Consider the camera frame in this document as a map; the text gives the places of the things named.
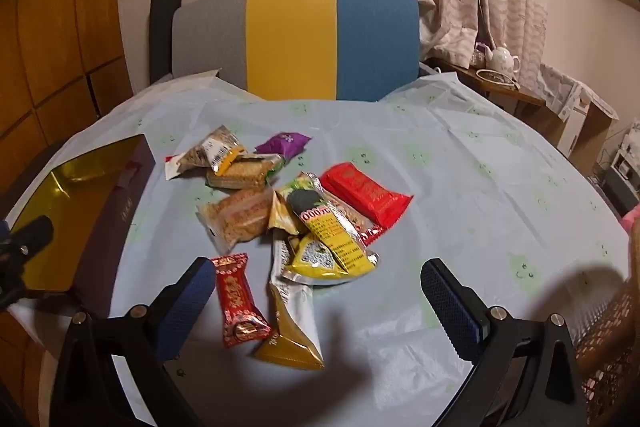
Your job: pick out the person's patterned clothing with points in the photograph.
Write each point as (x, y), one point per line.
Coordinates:
(612, 332)

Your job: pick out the long yellow packet black oval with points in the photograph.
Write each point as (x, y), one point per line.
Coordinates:
(327, 227)

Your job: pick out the clear grain bar packet white label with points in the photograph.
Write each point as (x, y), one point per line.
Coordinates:
(220, 147)

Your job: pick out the clear wafer packet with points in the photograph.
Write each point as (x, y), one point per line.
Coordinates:
(235, 216)

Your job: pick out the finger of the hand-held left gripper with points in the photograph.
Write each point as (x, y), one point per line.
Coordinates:
(32, 232)

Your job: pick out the grey yellow blue chair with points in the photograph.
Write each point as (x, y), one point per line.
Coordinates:
(290, 37)

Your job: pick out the dark box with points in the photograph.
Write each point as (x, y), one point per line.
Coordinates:
(620, 197)

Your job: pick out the black upright chair frame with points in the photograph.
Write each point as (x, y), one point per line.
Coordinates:
(162, 37)

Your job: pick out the large red snack packet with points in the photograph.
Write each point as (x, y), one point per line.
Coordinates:
(367, 192)

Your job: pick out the wooden side table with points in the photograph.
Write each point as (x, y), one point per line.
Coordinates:
(520, 99)

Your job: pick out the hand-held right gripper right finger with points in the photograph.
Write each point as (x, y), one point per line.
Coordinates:
(450, 312)

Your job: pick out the round tray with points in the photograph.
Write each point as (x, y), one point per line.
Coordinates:
(495, 77)

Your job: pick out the printed paper cover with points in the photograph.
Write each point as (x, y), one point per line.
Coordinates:
(570, 87)

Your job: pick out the small red gold candy packet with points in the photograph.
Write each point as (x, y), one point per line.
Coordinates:
(239, 302)

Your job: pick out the gold green snack packet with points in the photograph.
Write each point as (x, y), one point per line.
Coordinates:
(281, 213)

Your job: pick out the gold tin box maroon sides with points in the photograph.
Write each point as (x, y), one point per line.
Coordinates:
(65, 202)

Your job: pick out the grain bar packet red end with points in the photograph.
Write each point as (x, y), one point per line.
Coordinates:
(186, 161)

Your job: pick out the white teapot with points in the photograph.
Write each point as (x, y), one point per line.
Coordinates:
(500, 57)

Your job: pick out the wafer packet green end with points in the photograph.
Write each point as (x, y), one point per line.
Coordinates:
(245, 173)

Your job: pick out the pale printed tablecloth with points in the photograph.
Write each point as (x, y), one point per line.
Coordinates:
(450, 187)

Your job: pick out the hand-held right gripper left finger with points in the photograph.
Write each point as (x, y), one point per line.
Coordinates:
(186, 307)

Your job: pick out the purple snack packet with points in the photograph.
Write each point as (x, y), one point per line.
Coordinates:
(282, 143)

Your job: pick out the white appliance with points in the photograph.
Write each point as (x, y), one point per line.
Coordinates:
(627, 157)

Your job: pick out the red white snack packet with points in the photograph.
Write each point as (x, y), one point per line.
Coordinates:
(371, 234)

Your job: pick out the wooden wardrobe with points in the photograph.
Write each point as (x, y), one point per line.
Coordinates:
(50, 32)

